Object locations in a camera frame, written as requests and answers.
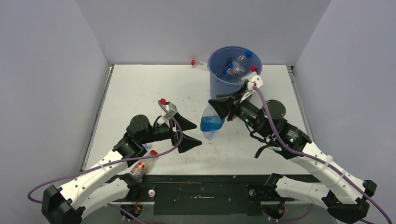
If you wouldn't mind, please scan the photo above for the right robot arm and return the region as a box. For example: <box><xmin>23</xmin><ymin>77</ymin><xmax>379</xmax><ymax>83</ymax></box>
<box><xmin>209</xmin><ymin>91</ymin><xmax>377</xmax><ymax>224</ymax></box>

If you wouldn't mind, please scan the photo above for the blue label blue cap bottle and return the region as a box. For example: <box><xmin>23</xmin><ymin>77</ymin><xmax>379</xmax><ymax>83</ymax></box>
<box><xmin>232</xmin><ymin>50</ymin><xmax>252</xmax><ymax>67</ymax></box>

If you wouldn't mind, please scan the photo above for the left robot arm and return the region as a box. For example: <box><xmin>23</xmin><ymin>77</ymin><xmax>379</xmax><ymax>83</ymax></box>
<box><xmin>41</xmin><ymin>113</ymin><xmax>202</xmax><ymax>224</ymax></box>

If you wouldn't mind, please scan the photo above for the blue plastic bin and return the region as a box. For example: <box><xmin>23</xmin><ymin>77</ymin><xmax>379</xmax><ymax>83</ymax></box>
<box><xmin>207</xmin><ymin>46</ymin><xmax>262</xmax><ymax>98</ymax></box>

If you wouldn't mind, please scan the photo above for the red cap bottle by wall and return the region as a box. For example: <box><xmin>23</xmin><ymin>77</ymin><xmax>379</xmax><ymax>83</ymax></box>
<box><xmin>191</xmin><ymin>59</ymin><xmax>209</xmax><ymax>71</ymax></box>

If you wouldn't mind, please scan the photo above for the crushed blue label bottle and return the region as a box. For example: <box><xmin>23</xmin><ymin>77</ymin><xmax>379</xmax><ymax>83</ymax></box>
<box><xmin>200</xmin><ymin>105</ymin><xmax>225</xmax><ymax>140</ymax></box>

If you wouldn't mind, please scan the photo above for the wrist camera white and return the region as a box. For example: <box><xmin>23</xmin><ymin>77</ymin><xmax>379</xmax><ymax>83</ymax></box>
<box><xmin>240</xmin><ymin>71</ymin><xmax>263</xmax><ymax>102</ymax></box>
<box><xmin>159</xmin><ymin>98</ymin><xmax>178</xmax><ymax>123</ymax></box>

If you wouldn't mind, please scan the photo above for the pepsi bottle blue cap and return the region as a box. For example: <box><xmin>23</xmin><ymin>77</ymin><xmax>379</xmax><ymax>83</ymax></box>
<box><xmin>223</xmin><ymin>63</ymin><xmax>233</xmax><ymax>77</ymax></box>

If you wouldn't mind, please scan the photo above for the clear jar silver lid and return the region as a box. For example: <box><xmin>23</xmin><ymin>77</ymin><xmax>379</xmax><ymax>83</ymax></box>
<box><xmin>226</xmin><ymin>65</ymin><xmax>246</xmax><ymax>79</ymax></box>

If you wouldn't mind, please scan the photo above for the small red cap bottle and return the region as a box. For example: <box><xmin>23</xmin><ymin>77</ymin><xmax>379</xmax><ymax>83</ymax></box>
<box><xmin>130</xmin><ymin>157</ymin><xmax>157</xmax><ymax>181</ymax></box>

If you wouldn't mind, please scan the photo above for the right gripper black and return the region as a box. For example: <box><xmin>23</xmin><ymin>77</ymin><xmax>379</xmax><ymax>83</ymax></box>
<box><xmin>210</xmin><ymin>85</ymin><xmax>270</xmax><ymax>137</ymax></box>

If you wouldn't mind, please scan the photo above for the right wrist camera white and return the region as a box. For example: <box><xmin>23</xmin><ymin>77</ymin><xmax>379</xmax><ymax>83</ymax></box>
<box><xmin>240</xmin><ymin>71</ymin><xmax>263</xmax><ymax>102</ymax></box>

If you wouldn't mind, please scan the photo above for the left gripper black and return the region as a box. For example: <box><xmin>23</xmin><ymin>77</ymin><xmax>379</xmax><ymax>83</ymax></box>
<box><xmin>140</xmin><ymin>112</ymin><xmax>202</xmax><ymax>152</ymax></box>

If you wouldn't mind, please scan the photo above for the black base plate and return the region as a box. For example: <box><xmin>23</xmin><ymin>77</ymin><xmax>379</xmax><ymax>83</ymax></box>
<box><xmin>77</xmin><ymin>175</ymin><xmax>322</xmax><ymax>217</ymax></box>

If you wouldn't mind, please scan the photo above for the red label clear bottle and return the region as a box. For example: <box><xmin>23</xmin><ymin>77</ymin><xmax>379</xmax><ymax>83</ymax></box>
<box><xmin>240</xmin><ymin>65</ymin><xmax>258</xmax><ymax>83</ymax></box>

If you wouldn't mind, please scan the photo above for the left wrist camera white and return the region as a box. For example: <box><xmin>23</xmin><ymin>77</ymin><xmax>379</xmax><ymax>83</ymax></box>
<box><xmin>159</xmin><ymin>98</ymin><xmax>178</xmax><ymax>123</ymax></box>

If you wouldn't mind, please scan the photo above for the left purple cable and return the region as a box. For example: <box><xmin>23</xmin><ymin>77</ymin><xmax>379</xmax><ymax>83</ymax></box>
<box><xmin>27</xmin><ymin>100</ymin><xmax>184</xmax><ymax>204</ymax></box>

